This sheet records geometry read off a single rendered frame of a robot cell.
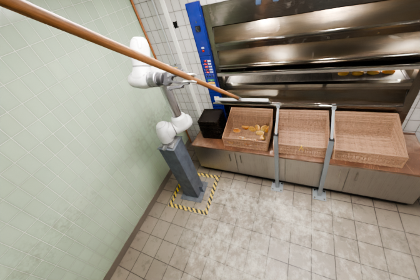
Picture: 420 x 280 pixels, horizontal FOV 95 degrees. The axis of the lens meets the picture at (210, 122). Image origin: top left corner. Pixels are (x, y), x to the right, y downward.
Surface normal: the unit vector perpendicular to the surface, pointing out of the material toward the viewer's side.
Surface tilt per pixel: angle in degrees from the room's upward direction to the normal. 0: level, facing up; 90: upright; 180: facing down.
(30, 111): 90
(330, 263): 0
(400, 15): 70
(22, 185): 90
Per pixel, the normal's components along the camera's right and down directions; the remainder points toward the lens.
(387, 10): -0.41, 0.36
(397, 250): -0.23, -0.75
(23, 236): 0.91, 0.07
